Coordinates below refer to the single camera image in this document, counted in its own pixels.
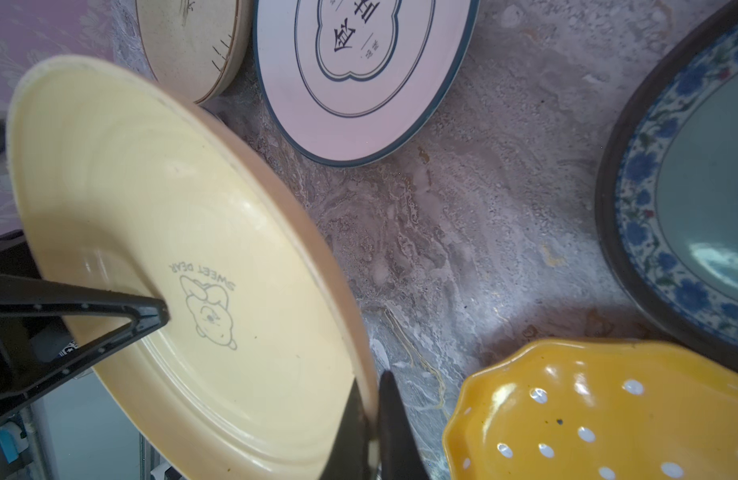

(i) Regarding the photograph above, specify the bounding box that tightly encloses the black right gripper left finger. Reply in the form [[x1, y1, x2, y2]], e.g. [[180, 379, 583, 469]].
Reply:
[[0, 274, 170, 425]]

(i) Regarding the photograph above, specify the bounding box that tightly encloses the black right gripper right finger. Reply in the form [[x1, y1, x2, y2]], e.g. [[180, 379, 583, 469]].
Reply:
[[378, 370, 430, 480]]

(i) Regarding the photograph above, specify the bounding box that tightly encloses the pale yellow bear plate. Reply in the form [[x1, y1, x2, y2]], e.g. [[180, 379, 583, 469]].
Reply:
[[7, 55, 378, 479]]

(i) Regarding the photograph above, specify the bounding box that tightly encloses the yellow polka dot plate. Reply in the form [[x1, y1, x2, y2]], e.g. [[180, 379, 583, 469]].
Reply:
[[443, 340, 738, 479]]

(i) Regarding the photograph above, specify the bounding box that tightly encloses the beige plate with wheat sprig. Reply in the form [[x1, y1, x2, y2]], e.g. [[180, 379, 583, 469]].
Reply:
[[136, 0, 255, 104]]

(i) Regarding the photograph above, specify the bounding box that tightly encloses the teal blue floral plate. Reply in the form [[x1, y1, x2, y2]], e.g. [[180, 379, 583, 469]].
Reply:
[[595, 1, 738, 372]]

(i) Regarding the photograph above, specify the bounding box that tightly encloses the white plate with quatrefoil border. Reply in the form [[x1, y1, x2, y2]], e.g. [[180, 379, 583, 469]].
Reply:
[[254, 0, 480, 167]]

